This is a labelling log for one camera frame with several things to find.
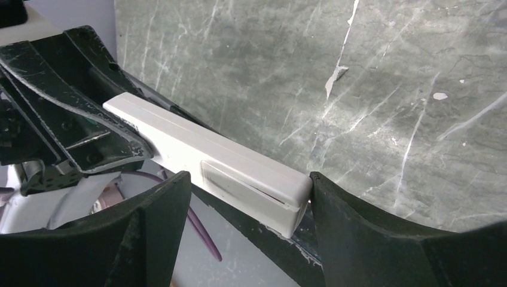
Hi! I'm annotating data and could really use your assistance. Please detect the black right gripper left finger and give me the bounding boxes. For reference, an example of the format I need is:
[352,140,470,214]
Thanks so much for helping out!
[1,171,191,286]

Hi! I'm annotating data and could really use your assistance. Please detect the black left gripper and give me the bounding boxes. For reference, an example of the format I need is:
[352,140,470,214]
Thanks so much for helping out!
[1,25,153,174]

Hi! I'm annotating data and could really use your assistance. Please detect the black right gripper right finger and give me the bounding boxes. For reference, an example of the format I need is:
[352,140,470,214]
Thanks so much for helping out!
[310,172,506,286]

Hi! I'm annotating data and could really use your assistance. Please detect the white air conditioner remote control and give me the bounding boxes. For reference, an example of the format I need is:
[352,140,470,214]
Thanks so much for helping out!
[103,92,313,238]

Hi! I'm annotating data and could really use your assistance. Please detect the white battery cover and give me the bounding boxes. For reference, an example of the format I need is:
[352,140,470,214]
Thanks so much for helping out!
[201,161,301,213]

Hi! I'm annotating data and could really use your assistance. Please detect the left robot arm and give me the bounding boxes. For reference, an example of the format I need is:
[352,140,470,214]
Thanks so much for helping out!
[1,25,151,234]

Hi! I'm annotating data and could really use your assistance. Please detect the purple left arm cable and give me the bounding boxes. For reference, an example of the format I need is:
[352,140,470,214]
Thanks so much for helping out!
[123,169,224,263]

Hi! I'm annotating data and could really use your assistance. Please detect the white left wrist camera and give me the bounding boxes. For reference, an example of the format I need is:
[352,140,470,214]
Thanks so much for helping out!
[1,0,62,46]

